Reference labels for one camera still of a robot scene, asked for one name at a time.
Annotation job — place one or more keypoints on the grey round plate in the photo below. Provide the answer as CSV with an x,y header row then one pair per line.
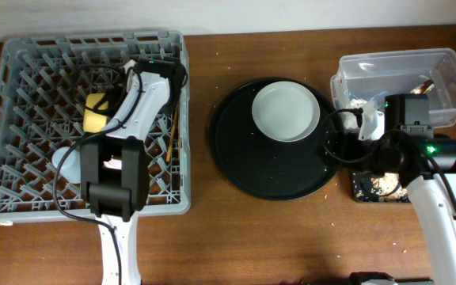
x,y
286,111

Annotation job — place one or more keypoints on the clear plastic waste bin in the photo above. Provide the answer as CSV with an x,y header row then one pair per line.
x,y
374,76

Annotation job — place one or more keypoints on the light blue cup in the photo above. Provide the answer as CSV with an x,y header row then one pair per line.
x,y
71,169

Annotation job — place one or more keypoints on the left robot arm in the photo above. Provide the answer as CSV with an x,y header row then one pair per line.
x,y
114,165

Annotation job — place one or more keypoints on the food scraps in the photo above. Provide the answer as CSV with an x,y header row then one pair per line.
x,y
388,187

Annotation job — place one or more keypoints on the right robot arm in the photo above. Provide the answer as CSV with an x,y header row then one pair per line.
x,y
425,164

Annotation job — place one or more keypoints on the wooden chopstick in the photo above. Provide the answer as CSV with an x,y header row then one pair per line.
x,y
172,135

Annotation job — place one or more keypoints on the black rectangular tray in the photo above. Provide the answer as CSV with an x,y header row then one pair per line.
x,y
361,189

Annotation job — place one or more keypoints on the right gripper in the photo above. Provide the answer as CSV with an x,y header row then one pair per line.
x,y
343,143

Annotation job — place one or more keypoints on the gold snack wrapper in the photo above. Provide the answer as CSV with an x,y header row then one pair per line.
x,y
424,88

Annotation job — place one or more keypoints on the grey plastic dishwasher rack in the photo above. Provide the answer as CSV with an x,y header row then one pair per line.
x,y
43,80

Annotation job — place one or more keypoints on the round black serving tray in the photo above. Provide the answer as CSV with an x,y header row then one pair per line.
x,y
258,165

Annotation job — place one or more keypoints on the yellow bowl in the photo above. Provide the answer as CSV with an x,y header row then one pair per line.
x,y
93,122

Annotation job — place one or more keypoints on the white tissue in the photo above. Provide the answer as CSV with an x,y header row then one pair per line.
x,y
360,103

